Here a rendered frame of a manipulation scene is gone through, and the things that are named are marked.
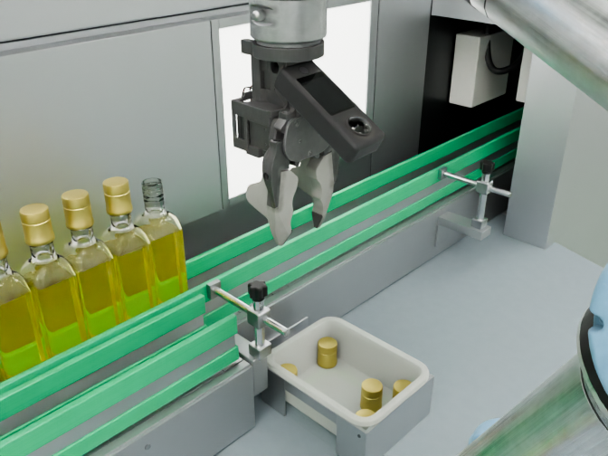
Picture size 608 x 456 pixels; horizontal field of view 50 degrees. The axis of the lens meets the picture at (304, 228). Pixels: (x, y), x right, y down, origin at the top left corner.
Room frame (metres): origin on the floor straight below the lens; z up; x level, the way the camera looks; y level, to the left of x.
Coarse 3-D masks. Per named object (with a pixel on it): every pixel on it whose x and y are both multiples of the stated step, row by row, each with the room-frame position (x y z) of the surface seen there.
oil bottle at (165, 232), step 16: (144, 224) 0.83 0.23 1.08; (160, 224) 0.82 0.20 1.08; (176, 224) 0.84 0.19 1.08; (160, 240) 0.82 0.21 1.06; (176, 240) 0.84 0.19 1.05; (160, 256) 0.82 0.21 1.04; (176, 256) 0.84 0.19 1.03; (160, 272) 0.81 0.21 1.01; (176, 272) 0.83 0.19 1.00; (160, 288) 0.81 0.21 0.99; (176, 288) 0.83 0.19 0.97
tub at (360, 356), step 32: (320, 320) 0.93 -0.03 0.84; (288, 352) 0.86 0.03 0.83; (352, 352) 0.90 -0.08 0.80; (384, 352) 0.86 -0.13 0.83; (320, 384) 0.85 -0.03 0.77; (352, 384) 0.85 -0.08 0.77; (384, 384) 0.85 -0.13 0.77; (416, 384) 0.77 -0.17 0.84; (352, 416) 0.70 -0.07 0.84; (384, 416) 0.70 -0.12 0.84
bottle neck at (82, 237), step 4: (88, 228) 0.75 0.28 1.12; (92, 228) 0.77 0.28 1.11; (72, 232) 0.75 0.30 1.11; (76, 232) 0.75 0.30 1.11; (80, 232) 0.75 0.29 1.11; (84, 232) 0.75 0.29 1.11; (88, 232) 0.75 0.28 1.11; (92, 232) 0.76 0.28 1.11; (72, 236) 0.75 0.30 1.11; (76, 236) 0.75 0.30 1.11; (80, 236) 0.75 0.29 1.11; (84, 236) 0.75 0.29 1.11; (88, 236) 0.75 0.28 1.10; (92, 236) 0.76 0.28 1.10; (72, 240) 0.75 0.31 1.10; (76, 240) 0.75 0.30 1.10; (80, 240) 0.75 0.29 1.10; (84, 240) 0.75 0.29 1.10; (88, 240) 0.75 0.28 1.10; (92, 240) 0.76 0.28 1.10; (76, 244) 0.75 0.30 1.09; (80, 244) 0.75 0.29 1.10; (84, 244) 0.75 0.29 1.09
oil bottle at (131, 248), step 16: (112, 240) 0.78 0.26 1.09; (128, 240) 0.78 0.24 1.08; (144, 240) 0.80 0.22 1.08; (128, 256) 0.78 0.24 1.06; (144, 256) 0.79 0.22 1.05; (128, 272) 0.77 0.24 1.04; (144, 272) 0.79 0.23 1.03; (128, 288) 0.77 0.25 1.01; (144, 288) 0.79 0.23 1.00; (128, 304) 0.77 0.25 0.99; (144, 304) 0.78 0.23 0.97
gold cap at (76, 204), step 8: (72, 192) 0.77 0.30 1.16; (80, 192) 0.77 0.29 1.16; (64, 200) 0.75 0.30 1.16; (72, 200) 0.75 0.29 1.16; (80, 200) 0.75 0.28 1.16; (88, 200) 0.76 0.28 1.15; (64, 208) 0.75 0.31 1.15; (72, 208) 0.75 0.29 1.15; (80, 208) 0.75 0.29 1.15; (88, 208) 0.76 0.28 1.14; (72, 216) 0.75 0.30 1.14; (80, 216) 0.75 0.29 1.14; (88, 216) 0.75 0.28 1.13; (72, 224) 0.75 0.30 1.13; (80, 224) 0.75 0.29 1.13; (88, 224) 0.75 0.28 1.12
